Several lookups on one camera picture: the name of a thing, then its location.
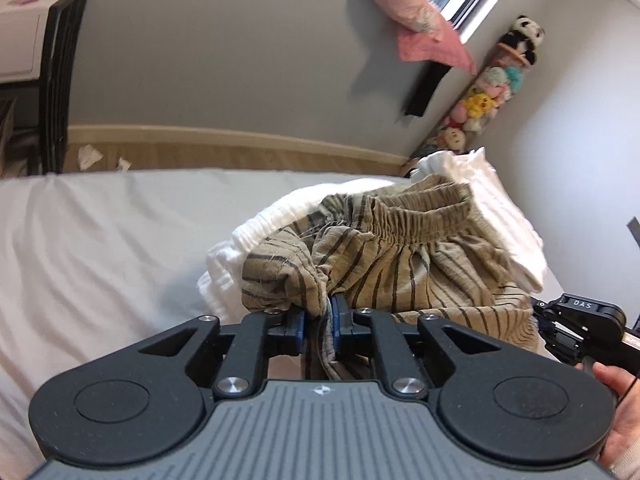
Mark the pink cloth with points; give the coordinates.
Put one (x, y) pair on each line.
(425, 15)

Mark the person's right hand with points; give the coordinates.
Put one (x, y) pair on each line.
(622, 410)

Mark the stack of white folded clothes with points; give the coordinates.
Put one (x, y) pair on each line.
(495, 210)

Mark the panda plush toy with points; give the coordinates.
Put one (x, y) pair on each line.
(526, 35)

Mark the wooden baseboard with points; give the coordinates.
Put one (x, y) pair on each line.
(225, 145)

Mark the white desk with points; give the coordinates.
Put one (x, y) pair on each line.
(20, 35)

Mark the white paper scrap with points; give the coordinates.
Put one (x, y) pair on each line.
(89, 155)
(123, 163)

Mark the tan striped pants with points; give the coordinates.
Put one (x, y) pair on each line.
(410, 265)

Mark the white bed sheet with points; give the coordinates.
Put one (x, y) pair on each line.
(100, 260)

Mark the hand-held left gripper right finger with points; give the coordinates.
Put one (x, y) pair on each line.
(338, 327)

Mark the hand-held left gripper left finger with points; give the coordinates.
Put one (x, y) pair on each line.
(299, 331)

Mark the black chair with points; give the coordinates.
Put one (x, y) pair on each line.
(60, 75)

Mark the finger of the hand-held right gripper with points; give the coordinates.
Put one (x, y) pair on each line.
(549, 327)

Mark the clear tube of plush toys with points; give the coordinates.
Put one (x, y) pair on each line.
(480, 105)

